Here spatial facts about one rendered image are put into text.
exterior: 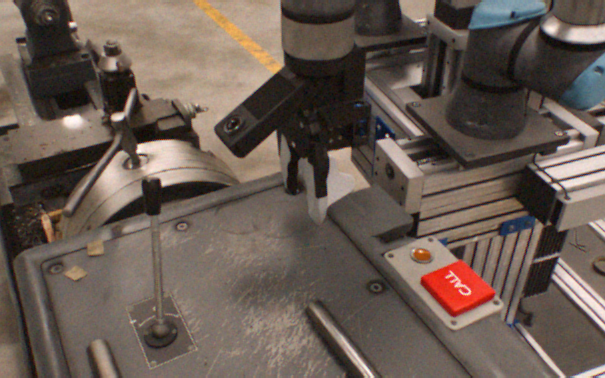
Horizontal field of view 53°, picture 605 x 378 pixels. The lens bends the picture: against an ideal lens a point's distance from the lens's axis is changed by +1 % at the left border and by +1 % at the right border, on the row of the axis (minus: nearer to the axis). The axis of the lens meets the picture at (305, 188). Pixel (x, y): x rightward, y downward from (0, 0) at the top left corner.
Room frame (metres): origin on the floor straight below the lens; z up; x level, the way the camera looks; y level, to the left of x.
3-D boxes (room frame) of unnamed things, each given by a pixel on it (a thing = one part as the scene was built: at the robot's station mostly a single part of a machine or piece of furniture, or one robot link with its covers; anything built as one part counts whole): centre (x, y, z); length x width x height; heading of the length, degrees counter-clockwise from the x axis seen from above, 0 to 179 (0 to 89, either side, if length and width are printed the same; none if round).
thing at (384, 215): (0.62, -0.09, 1.24); 0.09 x 0.08 x 0.03; 28
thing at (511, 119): (1.01, -0.35, 1.21); 0.15 x 0.15 x 0.10
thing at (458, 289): (0.47, -0.17, 1.26); 0.06 x 0.06 x 0.02; 28
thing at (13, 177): (1.33, 0.54, 0.90); 0.47 x 0.30 x 0.06; 118
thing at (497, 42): (1.00, -0.35, 1.33); 0.13 x 0.12 x 0.14; 37
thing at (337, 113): (0.59, -0.02, 1.43); 0.09 x 0.08 x 0.12; 119
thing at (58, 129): (1.30, 0.51, 0.95); 0.43 x 0.17 x 0.05; 118
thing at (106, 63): (1.32, 0.45, 1.13); 0.08 x 0.08 x 0.03
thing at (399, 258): (0.49, -0.16, 1.23); 0.13 x 0.08 x 0.05; 28
